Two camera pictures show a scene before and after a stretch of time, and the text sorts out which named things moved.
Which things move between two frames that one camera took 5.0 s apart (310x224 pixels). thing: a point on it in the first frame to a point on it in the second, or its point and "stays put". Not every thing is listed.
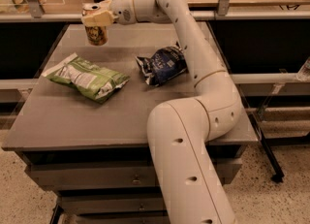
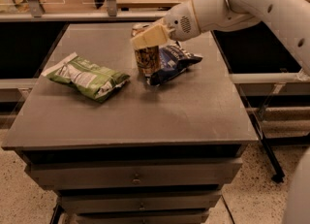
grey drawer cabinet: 84,124 stays put
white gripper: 122,9 to 179,21
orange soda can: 96,35 to 147,59
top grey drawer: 114,174 stays put
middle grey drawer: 112,204 stays put
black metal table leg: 279,176 stays put
